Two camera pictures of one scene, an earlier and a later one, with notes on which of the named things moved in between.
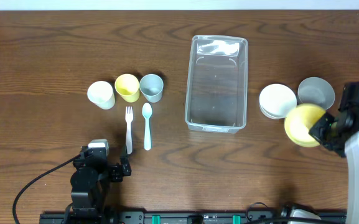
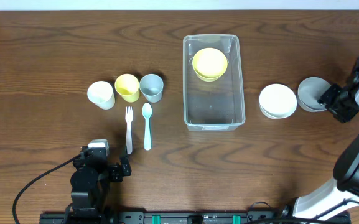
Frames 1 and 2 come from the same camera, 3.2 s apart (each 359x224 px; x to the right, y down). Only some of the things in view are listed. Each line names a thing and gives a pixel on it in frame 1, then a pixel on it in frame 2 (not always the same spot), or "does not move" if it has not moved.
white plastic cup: (101, 94) does not move
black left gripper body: (117, 172) does not move
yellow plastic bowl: (299, 121) → (209, 64)
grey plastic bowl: (315, 90) does not move
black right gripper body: (323, 132) → (331, 98)
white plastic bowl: (275, 100) does not move
